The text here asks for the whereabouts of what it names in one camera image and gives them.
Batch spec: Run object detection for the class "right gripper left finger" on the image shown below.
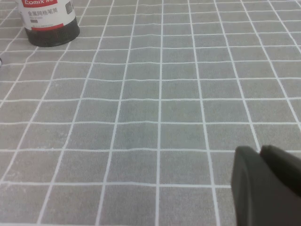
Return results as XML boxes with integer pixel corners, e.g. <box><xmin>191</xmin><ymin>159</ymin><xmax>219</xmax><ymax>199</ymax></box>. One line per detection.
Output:
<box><xmin>231</xmin><ymin>145</ymin><xmax>301</xmax><ymax>226</ymax></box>

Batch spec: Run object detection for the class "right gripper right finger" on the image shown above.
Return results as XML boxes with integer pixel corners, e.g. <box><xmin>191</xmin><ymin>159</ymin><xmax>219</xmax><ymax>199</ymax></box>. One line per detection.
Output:
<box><xmin>260</xmin><ymin>145</ymin><xmax>301</xmax><ymax>200</ymax></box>

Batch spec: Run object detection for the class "black mesh pen holder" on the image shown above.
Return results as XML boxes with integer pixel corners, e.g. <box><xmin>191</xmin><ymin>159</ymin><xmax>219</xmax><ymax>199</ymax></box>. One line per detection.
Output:
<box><xmin>17</xmin><ymin>0</ymin><xmax>80</xmax><ymax>47</ymax></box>

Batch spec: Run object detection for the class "grey white-grid tablecloth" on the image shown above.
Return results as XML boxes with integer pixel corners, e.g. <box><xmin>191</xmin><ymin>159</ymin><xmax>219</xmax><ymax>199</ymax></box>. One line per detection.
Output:
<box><xmin>0</xmin><ymin>0</ymin><xmax>301</xmax><ymax>226</ymax></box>

